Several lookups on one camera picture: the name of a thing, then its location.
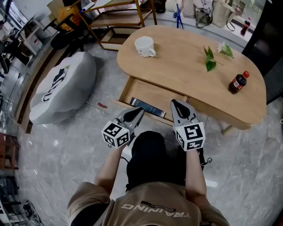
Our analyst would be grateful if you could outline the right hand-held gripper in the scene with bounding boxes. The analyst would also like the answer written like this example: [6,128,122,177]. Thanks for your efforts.
[170,99,207,152]

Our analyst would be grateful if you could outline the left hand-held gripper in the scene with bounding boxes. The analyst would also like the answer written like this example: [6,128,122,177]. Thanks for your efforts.
[101,107,145,149]

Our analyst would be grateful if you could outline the person's right forearm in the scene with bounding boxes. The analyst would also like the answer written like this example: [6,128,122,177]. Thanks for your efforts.
[184,150,207,201]

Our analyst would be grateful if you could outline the person's left forearm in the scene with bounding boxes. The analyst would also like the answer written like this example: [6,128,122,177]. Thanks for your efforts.
[94,147,131,195]

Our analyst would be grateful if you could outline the wooden coffee table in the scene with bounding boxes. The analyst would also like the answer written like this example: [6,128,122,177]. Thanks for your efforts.
[116,25,267,135]

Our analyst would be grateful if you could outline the dark blue book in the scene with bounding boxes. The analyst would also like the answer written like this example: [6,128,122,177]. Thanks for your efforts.
[130,97,166,118]

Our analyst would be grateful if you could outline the person's black trousers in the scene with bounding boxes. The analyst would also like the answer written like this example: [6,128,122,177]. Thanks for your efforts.
[126,130,205,192]

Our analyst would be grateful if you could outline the green leaf sprig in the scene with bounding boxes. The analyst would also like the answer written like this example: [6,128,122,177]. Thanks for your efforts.
[203,45,224,72]

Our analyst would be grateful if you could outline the small cola bottle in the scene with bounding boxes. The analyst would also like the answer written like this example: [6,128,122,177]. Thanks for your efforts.
[228,71,250,95]

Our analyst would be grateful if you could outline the grey beanbag pouf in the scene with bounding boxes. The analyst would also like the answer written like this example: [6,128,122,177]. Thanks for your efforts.
[29,51,97,125]

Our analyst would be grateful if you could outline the white mug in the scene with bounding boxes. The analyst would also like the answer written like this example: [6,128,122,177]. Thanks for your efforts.
[134,36,157,57]

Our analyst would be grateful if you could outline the white artificial flower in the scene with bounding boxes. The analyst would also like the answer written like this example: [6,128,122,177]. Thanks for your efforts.
[216,41,235,59]

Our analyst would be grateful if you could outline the person's beige t-shirt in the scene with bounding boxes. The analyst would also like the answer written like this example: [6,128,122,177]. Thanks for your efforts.
[67,181,230,226]

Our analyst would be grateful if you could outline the wooden shelf rack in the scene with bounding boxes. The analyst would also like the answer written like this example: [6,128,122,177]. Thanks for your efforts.
[78,0,158,52]

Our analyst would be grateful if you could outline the green bag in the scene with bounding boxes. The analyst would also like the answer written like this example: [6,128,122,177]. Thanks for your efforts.
[194,8,214,28]

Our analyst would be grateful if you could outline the black office chair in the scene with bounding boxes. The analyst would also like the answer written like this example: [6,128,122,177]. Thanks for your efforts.
[43,0,93,53]

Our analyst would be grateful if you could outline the wooden floor platform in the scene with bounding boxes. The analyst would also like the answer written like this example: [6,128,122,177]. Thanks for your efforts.
[14,44,69,134]

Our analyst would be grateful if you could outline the white bag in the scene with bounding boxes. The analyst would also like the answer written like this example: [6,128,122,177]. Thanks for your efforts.
[182,0,196,19]

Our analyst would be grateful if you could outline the tall cola bottle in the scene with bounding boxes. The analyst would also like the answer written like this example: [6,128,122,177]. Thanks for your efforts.
[240,17,252,36]

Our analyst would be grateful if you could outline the black mini fridge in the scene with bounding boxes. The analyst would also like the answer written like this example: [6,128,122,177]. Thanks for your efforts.
[242,0,283,104]

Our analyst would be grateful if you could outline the beige tote bag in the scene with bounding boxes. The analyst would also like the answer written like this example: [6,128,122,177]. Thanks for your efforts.
[211,0,236,31]

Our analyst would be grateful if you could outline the black bag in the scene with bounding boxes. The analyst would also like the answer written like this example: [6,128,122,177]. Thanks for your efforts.
[152,0,166,14]

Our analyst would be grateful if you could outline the white jug red label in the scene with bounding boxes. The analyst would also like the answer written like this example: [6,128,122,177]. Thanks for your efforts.
[28,33,42,51]

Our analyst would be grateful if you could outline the brown wooden stool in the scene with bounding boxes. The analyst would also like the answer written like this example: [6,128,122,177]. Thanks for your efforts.
[0,133,20,170]

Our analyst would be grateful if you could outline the brown wooden board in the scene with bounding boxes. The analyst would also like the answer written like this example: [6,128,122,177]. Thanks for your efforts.
[46,0,65,20]

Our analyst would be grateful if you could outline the white desk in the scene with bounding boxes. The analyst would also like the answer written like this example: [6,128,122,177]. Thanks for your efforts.
[15,14,48,56]

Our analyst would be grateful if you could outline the black metal rack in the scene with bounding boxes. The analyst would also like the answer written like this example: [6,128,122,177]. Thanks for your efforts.
[0,176,23,221]

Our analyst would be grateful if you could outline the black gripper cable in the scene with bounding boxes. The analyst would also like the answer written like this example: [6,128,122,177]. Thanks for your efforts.
[199,149,213,171]

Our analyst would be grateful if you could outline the black white beaded string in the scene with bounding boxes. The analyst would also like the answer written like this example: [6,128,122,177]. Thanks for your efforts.
[41,65,71,102]

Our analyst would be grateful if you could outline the blue lanyard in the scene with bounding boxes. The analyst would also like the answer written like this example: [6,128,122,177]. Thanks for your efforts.
[173,3,184,29]

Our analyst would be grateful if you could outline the black cable bundle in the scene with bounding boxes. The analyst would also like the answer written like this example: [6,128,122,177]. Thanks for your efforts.
[22,200,42,226]

